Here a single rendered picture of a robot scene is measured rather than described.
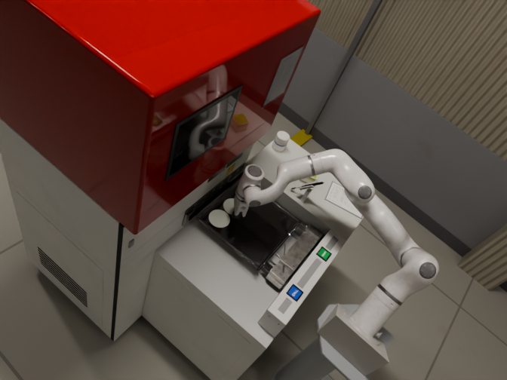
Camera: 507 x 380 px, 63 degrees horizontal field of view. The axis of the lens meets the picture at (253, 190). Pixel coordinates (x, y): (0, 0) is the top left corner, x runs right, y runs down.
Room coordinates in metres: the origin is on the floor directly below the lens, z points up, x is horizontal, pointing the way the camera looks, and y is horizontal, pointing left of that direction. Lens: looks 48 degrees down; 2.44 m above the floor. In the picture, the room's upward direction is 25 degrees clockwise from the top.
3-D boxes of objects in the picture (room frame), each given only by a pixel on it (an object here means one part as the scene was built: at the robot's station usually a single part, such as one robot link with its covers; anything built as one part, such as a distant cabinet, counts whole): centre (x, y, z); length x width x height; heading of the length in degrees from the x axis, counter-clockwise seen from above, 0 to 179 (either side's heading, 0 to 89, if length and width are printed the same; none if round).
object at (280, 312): (1.03, -0.37, 0.89); 0.55 x 0.09 x 0.14; 163
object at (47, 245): (1.19, 0.55, 0.41); 0.82 x 0.70 x 0.82; 163
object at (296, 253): (1.14, -0.31, 0.87); 0.36 x 0.08 x 0.03; 163
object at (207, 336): (1.25, -0.17, 0.41); 0.96 x 0.64 x 0.82; 163
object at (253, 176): (1.17, 0.02, 1.18); 0.09 x 0.08 x 0.13; 30
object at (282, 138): (1.67, -0.02, 1.01); 0.07 x 0.07 x 0.10
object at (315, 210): (1.54, -0.26, 0.89); 0.62 x 0.35 x 0.14; 73
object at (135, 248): (1.09, 0.22, 1.02); 0.81 x 0.03 x 0.40; 163
